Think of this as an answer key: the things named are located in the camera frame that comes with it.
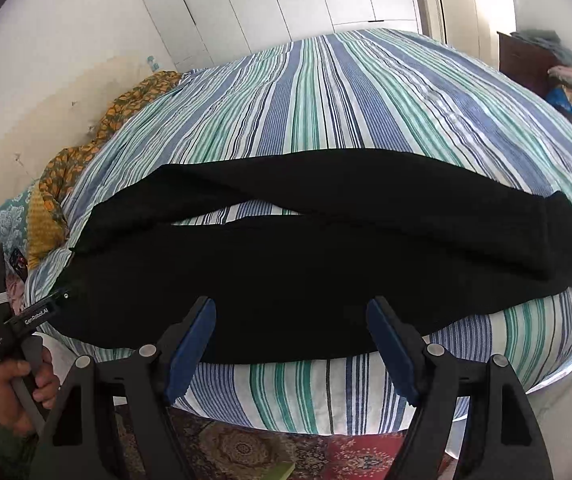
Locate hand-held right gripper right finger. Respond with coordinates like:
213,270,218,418
366,296,555,480

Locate wooden cabinet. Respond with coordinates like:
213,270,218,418
497,31,572,139

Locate pink floral cloth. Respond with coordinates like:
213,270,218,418
5,274,28,317

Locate teal folded cloth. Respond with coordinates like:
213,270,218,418
510,29,572,67

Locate person's left forearm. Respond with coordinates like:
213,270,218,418
0,402,42,480

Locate green flat object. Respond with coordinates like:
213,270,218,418
260,462,297,480

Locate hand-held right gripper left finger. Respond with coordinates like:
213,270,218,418
28,296,218,480

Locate patterned rug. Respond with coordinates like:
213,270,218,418
113,400,463,480

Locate person's left hand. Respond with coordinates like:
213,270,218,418
0,345,62,436

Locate teal patterned pillow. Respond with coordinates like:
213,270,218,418
0,182,42,244

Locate black pants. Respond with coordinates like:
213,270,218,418
68,147,572,365

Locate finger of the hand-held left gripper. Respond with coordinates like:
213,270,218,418
54,287,76,312

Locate striped bed sheet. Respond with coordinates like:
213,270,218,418
25,27,572,436

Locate orange floral cloth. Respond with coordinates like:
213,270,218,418
25,71,185,272

